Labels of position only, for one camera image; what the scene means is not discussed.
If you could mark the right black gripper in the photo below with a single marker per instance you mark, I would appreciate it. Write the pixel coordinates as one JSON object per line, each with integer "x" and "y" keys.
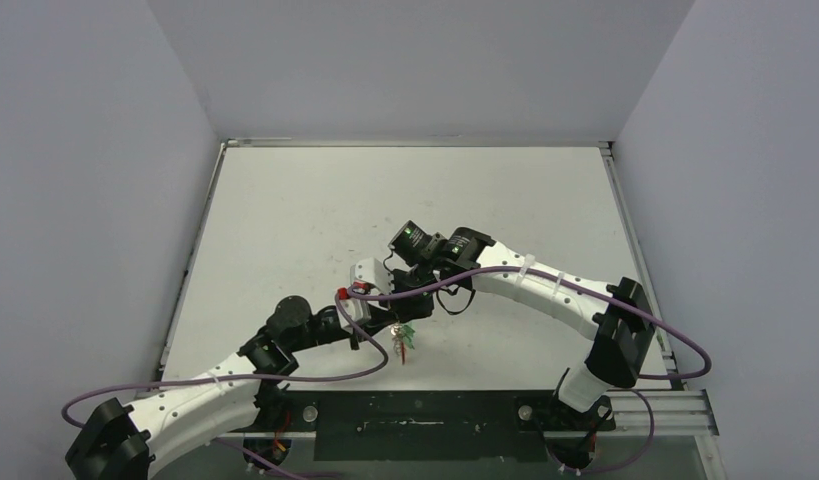
{"x": 412, "y": 307}

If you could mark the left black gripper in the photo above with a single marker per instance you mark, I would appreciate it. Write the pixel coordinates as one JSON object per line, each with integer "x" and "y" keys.
{"x": 374, "y": 325}

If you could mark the metal keyring with red handle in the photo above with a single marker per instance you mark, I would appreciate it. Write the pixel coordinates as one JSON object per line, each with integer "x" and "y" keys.
{"x": 403, "y": 340}

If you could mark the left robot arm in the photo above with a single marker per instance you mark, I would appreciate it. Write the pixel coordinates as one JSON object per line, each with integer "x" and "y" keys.
{"x": 138, "y": 439}

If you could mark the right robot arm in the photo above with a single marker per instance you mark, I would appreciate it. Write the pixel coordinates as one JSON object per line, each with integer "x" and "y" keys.
{"x": 611, "y": 316}

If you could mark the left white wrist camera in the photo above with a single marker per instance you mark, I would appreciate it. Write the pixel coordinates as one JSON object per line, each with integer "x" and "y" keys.
{"x": 352, "y": 309}

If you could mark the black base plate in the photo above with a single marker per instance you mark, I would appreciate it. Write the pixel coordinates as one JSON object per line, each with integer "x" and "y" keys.
{"x": 433, "y": 425}

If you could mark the aluminium front rail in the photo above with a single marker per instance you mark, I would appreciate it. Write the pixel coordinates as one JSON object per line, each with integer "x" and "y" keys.
{"x": 667, "y": 412}

